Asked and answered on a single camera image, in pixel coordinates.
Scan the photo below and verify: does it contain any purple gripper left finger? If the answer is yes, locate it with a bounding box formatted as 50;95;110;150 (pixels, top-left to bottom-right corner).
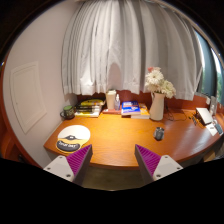
44;145;93;186

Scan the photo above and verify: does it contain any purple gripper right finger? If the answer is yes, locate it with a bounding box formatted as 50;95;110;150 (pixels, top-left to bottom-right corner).
135;145;182;184

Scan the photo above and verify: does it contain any dark grey computer mouse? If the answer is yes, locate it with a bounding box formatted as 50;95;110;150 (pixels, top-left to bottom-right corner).
154;127;164;141

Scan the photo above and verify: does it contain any round white mouse pad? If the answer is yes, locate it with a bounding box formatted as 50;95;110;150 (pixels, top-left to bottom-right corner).
56;125;90;153

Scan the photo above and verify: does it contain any yellow book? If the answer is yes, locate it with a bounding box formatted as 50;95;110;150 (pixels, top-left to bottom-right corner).
132;103;150;119

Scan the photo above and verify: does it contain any green mug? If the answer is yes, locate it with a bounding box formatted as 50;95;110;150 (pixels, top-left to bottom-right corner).
63;105;74;113

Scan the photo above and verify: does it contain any white ceramic vase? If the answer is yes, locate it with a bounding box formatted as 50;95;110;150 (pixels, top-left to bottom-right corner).
149;93;165;121

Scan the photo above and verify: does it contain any stack of dark books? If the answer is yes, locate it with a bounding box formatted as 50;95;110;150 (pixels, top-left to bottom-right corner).
75;99;105;118

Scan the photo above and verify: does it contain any blue book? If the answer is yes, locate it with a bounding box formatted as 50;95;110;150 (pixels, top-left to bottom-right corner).
121;101;140;116

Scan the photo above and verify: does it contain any red flat book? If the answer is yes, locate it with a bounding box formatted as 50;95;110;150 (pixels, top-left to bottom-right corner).
102;109;121;115

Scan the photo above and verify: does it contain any clear spray bottle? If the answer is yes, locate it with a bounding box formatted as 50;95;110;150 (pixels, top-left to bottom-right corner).
114;94;120;111

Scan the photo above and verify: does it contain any white laptop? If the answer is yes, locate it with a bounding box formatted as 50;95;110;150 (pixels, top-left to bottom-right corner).
196;108;213;126

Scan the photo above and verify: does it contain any white flower bouquet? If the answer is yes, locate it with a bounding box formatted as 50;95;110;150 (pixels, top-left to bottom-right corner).
145;67;176;99

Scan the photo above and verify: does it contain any white curtain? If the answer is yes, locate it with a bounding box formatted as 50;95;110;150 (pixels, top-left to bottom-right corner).
62;0;202;100

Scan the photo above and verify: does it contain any black cable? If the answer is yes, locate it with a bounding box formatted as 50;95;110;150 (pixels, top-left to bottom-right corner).
164;108;201;127

